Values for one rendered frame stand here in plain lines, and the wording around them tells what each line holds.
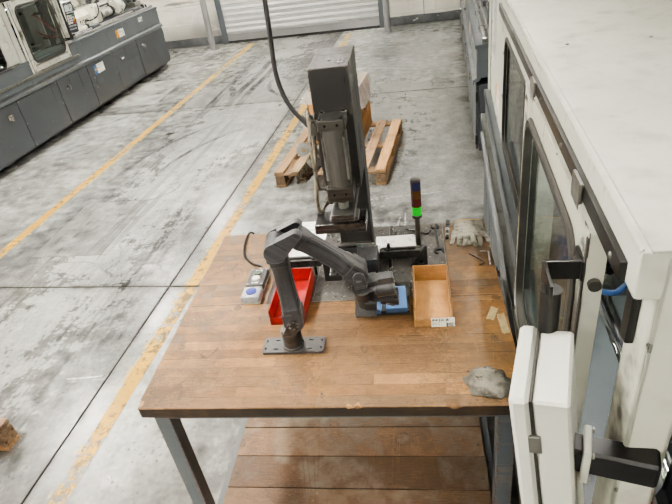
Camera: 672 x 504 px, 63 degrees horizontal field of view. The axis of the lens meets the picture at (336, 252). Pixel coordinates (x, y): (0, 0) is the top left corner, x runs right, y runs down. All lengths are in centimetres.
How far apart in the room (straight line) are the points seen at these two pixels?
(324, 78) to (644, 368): 129
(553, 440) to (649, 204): 36
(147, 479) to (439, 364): 161
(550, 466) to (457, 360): 79
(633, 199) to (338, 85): 115
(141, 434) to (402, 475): 137
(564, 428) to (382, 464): 149
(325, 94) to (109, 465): 200
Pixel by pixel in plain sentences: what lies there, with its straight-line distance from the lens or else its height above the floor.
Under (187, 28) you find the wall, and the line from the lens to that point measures 1207.
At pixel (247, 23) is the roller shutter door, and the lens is 1156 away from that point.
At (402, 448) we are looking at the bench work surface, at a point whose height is 22.
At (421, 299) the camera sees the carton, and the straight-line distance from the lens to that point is 190.
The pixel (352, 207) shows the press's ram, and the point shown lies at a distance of 192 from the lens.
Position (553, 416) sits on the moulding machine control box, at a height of 144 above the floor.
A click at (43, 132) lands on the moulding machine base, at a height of 19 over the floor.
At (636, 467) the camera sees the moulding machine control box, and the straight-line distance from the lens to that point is 98.
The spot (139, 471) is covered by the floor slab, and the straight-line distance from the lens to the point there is 287.
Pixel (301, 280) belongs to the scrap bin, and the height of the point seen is 91.
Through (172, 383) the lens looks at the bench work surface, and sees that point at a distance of 182.
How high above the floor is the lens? 208
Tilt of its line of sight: 32 degrees down
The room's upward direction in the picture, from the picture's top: 9 degrees counter-clockwise
